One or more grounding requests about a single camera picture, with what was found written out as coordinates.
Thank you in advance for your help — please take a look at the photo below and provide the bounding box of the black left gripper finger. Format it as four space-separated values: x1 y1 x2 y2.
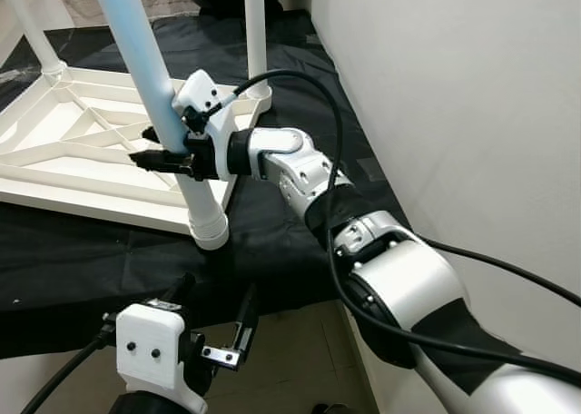
158 271 197 311
231 286 261 361

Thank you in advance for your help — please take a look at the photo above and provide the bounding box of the white plastic table leg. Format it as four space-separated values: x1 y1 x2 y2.
0 0 69 84
243 0 273 103
89 0 232 251

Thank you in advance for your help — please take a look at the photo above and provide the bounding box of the black table cloth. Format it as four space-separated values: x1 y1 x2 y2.
0 10 419 360

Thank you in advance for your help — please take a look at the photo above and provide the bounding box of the beige cloth covered bench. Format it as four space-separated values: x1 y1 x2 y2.
59 0 212 25

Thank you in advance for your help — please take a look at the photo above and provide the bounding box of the black round wok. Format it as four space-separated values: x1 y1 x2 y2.
195 0 306 16

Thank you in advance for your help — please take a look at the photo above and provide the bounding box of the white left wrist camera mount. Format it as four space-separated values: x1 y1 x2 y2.
115 301 209 414

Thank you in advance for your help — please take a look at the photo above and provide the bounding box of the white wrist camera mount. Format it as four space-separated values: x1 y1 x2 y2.
115 301 209 414
171 69 238 182

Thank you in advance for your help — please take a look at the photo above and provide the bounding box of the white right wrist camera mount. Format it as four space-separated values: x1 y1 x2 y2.
171 69 238 182

